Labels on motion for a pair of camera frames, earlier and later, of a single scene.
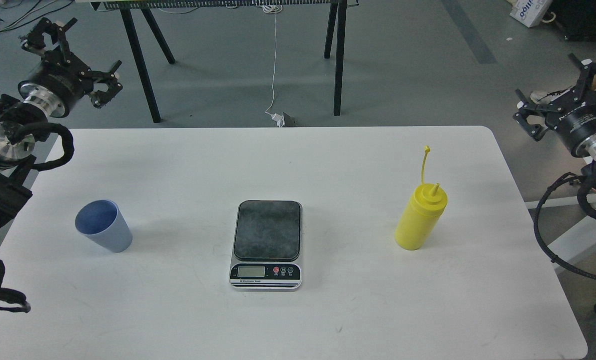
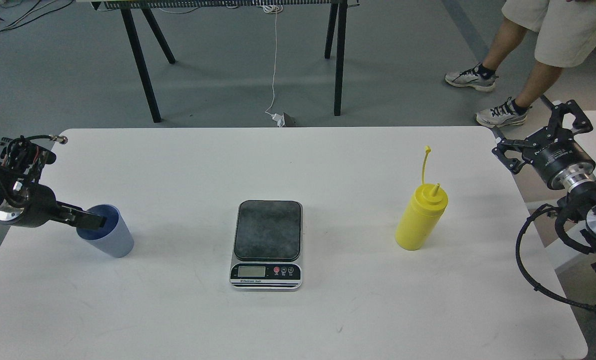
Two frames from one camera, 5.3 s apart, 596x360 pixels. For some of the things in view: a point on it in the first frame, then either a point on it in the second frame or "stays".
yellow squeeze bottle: (421, 213) stays
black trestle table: (334, 35) stays
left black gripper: (59, 80) → (35, 204)
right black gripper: (588, 126) → (550, 150)
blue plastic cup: (102, 222) stays
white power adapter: (279, 119) stays
